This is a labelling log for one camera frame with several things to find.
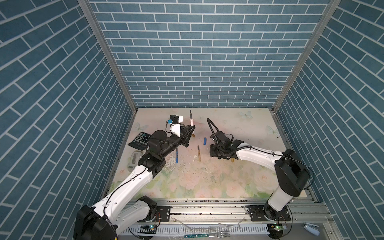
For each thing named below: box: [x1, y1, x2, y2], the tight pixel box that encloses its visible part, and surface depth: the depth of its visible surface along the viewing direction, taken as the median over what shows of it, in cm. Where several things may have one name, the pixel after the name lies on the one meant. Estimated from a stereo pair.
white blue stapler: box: [303, 222, 320, 236], surface depth 71 cm
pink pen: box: [189, 110, 193, 127], surface depth 68 cm
